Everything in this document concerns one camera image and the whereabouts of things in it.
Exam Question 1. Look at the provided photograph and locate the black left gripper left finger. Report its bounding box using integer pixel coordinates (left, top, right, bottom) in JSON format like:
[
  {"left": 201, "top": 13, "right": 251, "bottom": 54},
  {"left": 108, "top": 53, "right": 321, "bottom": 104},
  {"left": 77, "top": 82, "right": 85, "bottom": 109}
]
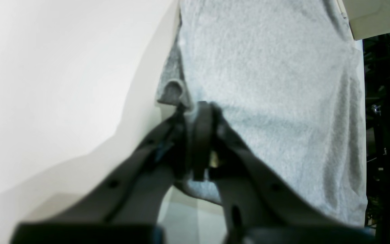
[{"left": 10, "top": 108, "right": 186, "bottom": 244}]

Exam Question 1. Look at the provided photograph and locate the grey T-shirt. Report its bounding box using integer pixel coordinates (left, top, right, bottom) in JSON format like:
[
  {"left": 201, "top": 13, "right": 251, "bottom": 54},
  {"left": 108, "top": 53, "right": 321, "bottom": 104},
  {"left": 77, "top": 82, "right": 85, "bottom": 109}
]
[{"left": 156, "top": 0, "right": 367, "bottom": 227}]

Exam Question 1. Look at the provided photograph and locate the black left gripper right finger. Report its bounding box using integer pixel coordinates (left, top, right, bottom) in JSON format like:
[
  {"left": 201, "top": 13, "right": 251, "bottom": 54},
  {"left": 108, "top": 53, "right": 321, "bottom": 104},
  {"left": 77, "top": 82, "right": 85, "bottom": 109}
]
[{"left": 210, "top": 104, "right": 376, "bottom": 244}]

